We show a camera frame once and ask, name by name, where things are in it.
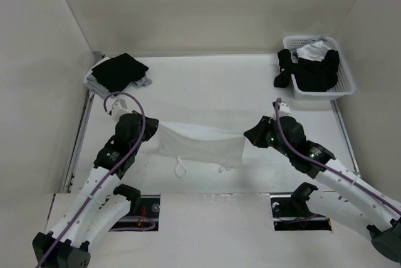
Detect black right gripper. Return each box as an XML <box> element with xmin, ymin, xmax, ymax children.
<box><xmin>244</xmin><ymin>115</ymin><xmax>293</xmax><ymax>158</ymax></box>

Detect white tank top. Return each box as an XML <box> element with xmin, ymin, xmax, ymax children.
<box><xmin>157</xmin><ymin>122</ymin><xmax>245</xmax><ymax>178</ymax></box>

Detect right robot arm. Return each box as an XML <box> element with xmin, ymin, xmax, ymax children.
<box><xmin>244</xmin><ymin>116</ymin><xmax>400</xmax><ymax>262</ymax></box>

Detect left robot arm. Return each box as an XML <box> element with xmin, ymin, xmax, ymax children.
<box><xmin>32</xmin><ymin>112</ymin><xmax>159</xmax><ymax>267</ymax></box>

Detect folded black tank top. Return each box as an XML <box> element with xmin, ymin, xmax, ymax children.
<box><xmin>89</xmin><ymin>53</ymin><xmax>149</xmax><ymax>93</ymax></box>

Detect black tank top hanging out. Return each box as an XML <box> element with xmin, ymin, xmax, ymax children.
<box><xmin>273</xmin><ymin>49</ymin><xmax>296</xmax><ymax>88</ymax></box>

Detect folded grey tank tops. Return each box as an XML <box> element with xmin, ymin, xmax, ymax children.
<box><xmin>83</xmin><ymin>57</ymin><xmax>152</xmax><ymax>99</ymax></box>

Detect black garments in basket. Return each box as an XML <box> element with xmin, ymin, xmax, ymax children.
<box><xmin>294</xmin><ymin>50</ymin><xmax>340</xmax><ymax>92</ymax></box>

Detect white plastic laundry basket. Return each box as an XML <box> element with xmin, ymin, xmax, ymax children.
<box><xmin>283</xmin><ymin>35</ymin><xmax>356</xmax><ymax>101</ymax></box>

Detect white garment in basket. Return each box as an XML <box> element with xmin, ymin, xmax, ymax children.
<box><xmin>296</xmin><ymin>41</ymin><xmax>331</xmax><ymax>61</ymax></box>

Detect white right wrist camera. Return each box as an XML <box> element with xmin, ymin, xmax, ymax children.
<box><xmin>274</xmin><ymin>101</ymin><xmax>291</xmax><ymax>118</ymax></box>

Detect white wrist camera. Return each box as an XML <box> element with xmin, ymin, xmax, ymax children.
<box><xmin>109</xmin><ymin>98</ymin><xmax>130</xmax><ymax>122</ymax></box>
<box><xmin>274</xmin><ymin>101</ymin><xmax>291</xmax><ymax>118</ymax></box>

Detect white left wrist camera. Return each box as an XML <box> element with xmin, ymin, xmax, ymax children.
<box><xmin>109</xmin><ymin>98</ymin><xmax>130</xmax><ymax>122</ymax></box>

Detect right metal table rail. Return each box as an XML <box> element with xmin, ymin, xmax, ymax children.
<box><xmin>330</xmin><ymin>100</ymin><xmax>360</xmax><ymax>175</ymax></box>

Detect metal table rail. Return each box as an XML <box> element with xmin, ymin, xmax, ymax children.
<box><xmin>330</xmin><ymin>100</ymin><xmax>360</xmax><ymax>175</ymax></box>
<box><xmin>56</xmin><ymin>84</ymin><xmax>94</xmax><ymax>193</ymax></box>

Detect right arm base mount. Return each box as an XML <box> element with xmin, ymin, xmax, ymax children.
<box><xmin>270</xmin><ymin>182</ymin><xmax>332</xmax><ymax>231</ymax></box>

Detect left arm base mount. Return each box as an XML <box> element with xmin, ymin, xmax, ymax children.
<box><xmin>110</xmin><ymin>184</ymin><xmax>161</xmax><ymax>232</ymax></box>

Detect left metal table rail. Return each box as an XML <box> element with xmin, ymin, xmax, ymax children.
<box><xmin>56</xmin><ymin>84</ymin><xmax>94</xmax><ymax>193</ymax></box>

